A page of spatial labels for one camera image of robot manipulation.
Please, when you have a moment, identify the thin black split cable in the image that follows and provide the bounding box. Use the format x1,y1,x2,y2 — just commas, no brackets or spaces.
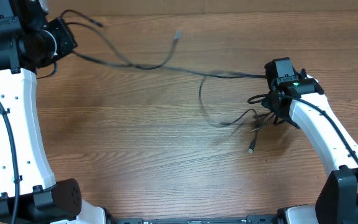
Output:
197,77,287,155

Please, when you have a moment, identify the thick black USB cable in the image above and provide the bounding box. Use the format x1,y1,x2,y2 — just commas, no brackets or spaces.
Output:
57,9,269,80

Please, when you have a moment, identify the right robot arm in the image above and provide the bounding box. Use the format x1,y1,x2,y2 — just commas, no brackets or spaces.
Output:
262,58,358,223

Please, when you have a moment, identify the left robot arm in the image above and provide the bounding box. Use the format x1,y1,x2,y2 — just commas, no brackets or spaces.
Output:
0,0,112,223

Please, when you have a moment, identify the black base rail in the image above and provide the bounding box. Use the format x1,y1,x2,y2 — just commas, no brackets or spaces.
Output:
107,214,287,224

